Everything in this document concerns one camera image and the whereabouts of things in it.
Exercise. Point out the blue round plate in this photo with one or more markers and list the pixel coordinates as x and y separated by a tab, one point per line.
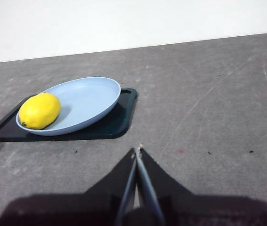
88	101

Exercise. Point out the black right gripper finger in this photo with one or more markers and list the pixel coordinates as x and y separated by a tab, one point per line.
194	209

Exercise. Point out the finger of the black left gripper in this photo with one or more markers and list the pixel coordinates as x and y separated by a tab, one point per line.
88	209

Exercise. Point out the yellow lemon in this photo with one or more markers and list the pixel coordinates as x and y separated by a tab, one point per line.
40	110

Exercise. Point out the black flat tray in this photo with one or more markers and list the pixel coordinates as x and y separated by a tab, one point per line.
116	124

